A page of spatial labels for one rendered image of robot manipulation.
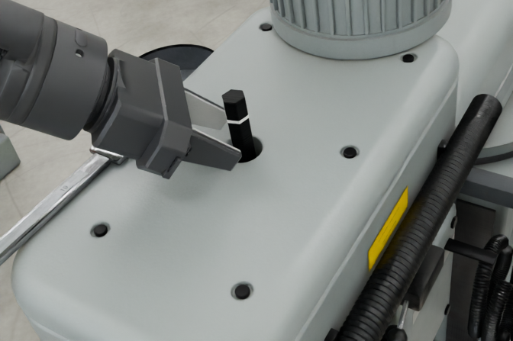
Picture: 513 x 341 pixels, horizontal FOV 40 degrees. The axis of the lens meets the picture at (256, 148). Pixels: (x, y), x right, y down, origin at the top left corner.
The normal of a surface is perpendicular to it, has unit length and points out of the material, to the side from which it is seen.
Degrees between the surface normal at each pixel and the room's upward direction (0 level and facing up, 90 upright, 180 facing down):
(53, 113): 92
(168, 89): 40
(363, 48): 90
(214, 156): 91
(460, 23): 0
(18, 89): 81
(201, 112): 91
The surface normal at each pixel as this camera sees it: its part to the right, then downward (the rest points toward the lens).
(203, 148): 0.20, 0.65
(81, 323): -0.47, -0.07
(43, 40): 0.56, -0.37
